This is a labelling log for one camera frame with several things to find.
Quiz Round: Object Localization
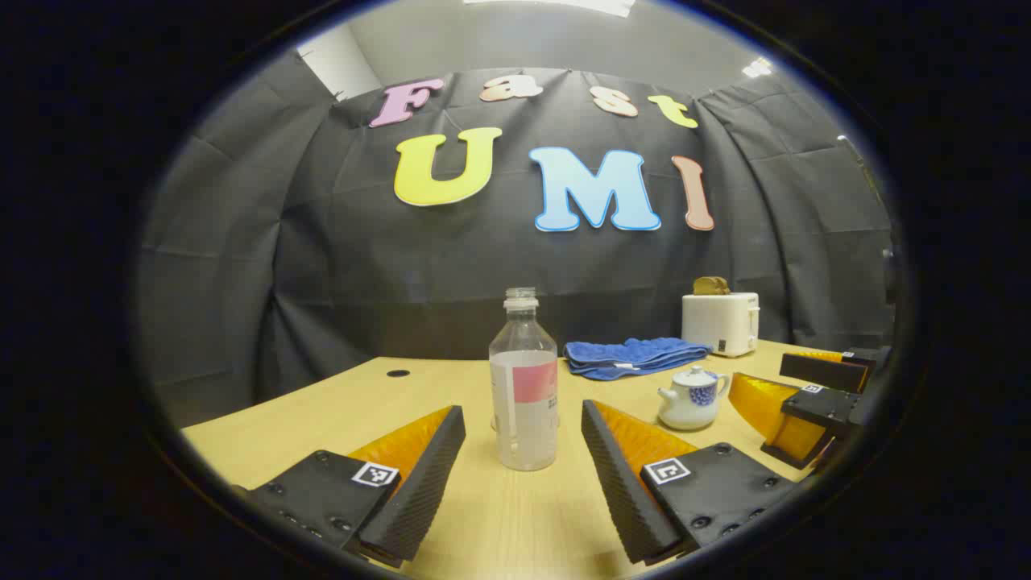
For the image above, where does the blue folded towel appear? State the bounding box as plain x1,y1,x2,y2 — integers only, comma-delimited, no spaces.
563,338,714,381

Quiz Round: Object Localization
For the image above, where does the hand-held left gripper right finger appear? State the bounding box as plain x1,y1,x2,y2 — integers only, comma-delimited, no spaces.
582,399,806,565

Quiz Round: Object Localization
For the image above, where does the black backdrop cloth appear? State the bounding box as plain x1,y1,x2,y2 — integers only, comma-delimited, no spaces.
137,68,895,428

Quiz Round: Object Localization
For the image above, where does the white toaster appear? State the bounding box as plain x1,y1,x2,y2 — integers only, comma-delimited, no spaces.
681,292,760,358

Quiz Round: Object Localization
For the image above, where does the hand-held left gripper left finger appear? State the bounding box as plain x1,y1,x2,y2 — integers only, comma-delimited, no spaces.
232,405,466,569

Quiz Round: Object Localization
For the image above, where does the clear water bottle pink label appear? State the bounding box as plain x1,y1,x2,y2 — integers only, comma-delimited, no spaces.
489,288,560,472

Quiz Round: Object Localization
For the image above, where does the white blue patterned teacup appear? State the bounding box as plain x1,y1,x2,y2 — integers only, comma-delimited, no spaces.
657,375,731,431

